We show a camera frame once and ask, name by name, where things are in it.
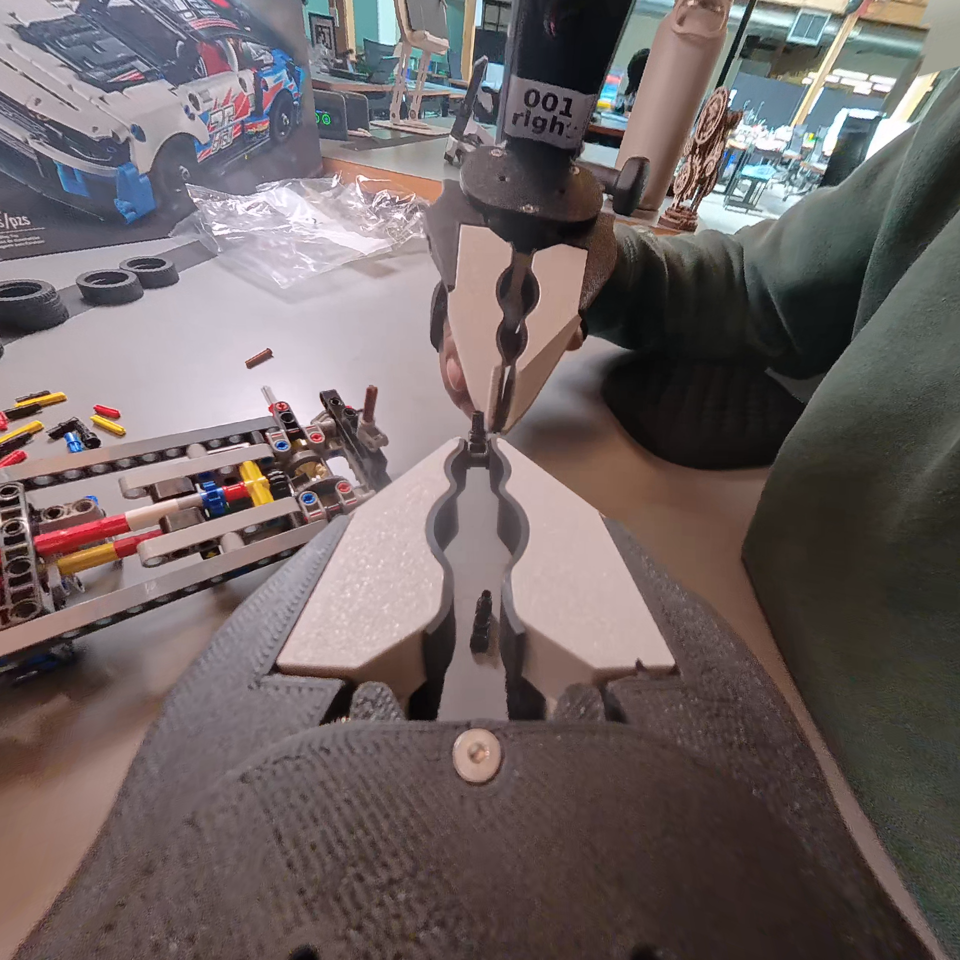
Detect wooden gear model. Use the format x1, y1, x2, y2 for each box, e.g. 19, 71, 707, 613
658, 86, 745, 232

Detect black rubber lego tire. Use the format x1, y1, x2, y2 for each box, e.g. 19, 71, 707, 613
75, 268, 145, 307
0, 279, 70, 335
120, 255, 181, 291

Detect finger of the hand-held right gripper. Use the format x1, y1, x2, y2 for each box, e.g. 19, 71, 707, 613
454, 223, 519, 432
495, 243, 591, 436

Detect person's right hand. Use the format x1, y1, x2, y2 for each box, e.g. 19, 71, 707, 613
438, 333, 483, 420

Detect pile of small lego pins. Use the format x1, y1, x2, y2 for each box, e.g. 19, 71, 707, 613
0, 388, 127, 468

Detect lego set box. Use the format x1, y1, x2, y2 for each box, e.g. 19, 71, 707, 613
0, 0, 324, 262

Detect green sweatshirt sleeve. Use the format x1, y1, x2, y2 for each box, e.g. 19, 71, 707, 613
741, 63, 960, 957

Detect cream water bottle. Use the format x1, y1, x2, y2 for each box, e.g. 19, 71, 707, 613
637, 0, 735, 215

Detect small black white gadget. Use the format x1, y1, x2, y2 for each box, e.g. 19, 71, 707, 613
446, 58, 498, 166

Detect clear plastic bag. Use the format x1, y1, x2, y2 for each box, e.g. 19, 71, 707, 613
187, 172, 444, 291

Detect black device with green lights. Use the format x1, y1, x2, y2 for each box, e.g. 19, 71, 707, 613
313, 90, 372, 141

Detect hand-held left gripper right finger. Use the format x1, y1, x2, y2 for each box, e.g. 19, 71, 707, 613
486, 437, 678, 721

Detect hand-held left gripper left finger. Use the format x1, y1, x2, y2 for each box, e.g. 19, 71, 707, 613
274, 437, 474, 721

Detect lego car chassis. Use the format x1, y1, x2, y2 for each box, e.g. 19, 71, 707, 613
0, 384, 393, 680

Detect wooden figure model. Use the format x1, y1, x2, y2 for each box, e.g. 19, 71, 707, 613
372, 0, 472, 138

